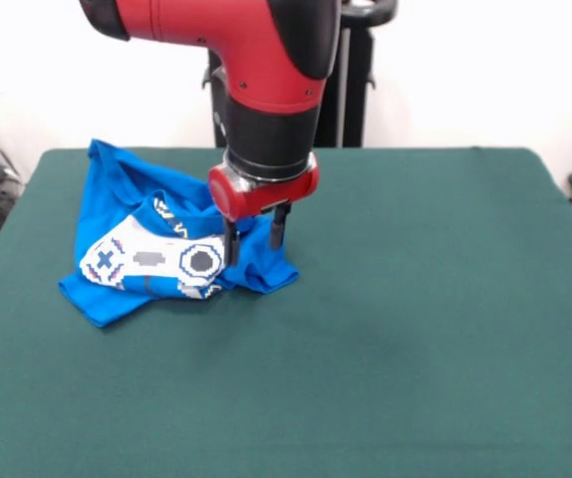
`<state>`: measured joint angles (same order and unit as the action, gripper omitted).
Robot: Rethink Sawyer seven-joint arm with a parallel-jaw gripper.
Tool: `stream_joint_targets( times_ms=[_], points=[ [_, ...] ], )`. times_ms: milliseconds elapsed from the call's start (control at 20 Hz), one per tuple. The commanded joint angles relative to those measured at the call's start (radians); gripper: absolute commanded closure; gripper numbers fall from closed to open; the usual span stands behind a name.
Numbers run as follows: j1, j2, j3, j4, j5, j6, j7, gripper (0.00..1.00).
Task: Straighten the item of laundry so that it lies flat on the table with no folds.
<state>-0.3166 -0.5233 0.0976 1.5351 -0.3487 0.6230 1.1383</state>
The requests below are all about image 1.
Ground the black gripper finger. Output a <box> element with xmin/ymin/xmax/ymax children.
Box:
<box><xmin>223</xmin><ymin>218</ymin><xmax>241</xmax><ymax>266</ymax></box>
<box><xmin>269</xmin><ymin>201</ymin><xmax>293</xmax><ymax>249</ymax></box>

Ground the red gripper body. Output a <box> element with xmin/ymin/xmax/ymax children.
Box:
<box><xmin>207</xmin><ymin>151</ymin><xmax>321</xmax><ymax>223</ymax></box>

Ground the blue game-controller print t-shirt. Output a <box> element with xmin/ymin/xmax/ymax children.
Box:
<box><xmin>57</xmin><ymin>138</ymin><xmax>300</xmax><ymax>330</ymax></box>

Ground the dark green table cloth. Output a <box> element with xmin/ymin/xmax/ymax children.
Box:
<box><xmin>0</xmin><ymin>146</ymin><xmax>572</xmax><ymax>478</ymax></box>

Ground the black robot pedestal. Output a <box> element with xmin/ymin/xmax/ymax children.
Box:
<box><xmin>200</xmin><ymin>0</ymin><xmax>398</xmax><ymax>148</ymax></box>

